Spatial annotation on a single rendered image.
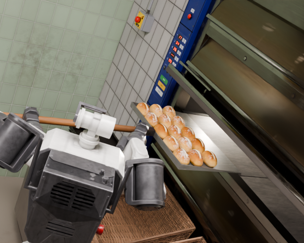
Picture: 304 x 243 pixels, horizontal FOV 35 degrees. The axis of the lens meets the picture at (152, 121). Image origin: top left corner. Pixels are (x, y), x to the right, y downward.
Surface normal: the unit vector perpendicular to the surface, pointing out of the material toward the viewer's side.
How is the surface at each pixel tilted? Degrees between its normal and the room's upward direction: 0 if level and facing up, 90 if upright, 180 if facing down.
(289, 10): 90
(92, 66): 90
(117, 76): 90
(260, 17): 70
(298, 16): 90
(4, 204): 0
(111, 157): 0
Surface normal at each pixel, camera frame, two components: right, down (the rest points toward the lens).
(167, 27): -0.85, -0.12
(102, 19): 0.39, 0.51
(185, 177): -0.68, -0.40
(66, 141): 0.36, -0.85
